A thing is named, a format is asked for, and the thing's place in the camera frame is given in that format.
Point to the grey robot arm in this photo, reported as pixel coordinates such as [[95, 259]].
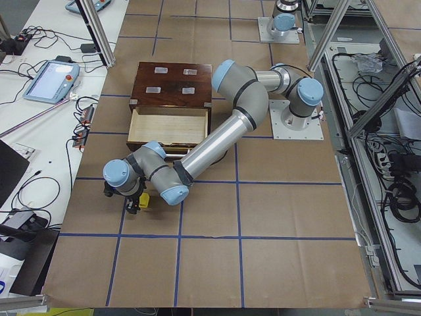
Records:
[[248, 92], [283, 18]]

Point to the small black power brick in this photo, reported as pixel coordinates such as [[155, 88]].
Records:
[[88, 48]]

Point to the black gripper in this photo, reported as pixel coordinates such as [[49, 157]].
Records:
[[131, 205]]

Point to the light wooden drawer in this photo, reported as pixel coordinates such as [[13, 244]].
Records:
[[176, 129]]

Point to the brown paper table cover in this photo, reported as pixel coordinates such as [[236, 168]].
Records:
[[268, 226]]

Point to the black laptop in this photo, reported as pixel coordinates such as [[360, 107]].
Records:
[[13, 167]]

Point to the yellow block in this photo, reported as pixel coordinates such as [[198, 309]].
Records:
[[145, 198]]

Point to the dark wooden drawer cabinet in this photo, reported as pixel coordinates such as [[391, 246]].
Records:
[[172, 84]]

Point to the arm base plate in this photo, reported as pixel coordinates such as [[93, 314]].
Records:
[[290, 37], [287, 126]]

